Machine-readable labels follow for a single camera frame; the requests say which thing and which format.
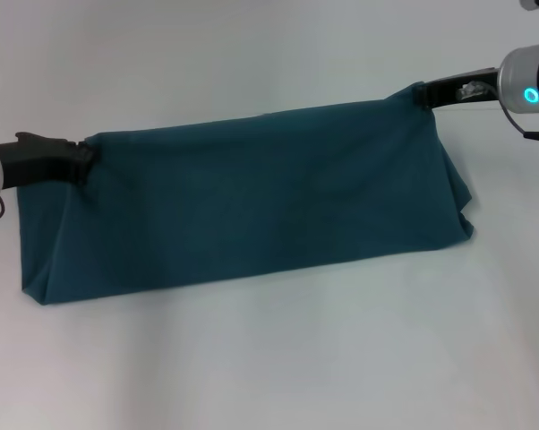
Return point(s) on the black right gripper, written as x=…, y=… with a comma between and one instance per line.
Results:
x=464, y=87

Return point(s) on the teal blue shirt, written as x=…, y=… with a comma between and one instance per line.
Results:
x=251, y=192

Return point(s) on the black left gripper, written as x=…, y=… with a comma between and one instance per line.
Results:
x=36, y=159

